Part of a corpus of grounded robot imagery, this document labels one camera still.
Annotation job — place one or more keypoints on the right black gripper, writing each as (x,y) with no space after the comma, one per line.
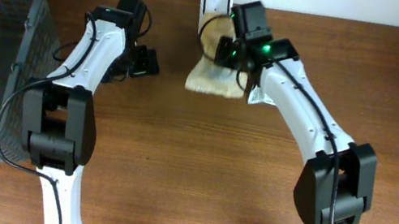
(224,56)

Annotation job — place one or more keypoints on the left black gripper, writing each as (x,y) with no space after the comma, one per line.
(147,62)

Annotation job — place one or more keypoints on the beige PanTree snack pouch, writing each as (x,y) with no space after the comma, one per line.
(207,76)

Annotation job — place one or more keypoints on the silver foil snack packet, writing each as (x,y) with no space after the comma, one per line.
(257,96)

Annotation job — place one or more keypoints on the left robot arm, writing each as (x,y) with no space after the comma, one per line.
(58,123)

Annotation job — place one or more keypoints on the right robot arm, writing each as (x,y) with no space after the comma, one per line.
(337,181)

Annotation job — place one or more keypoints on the white barcode scanner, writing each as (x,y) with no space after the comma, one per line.
(214,7)

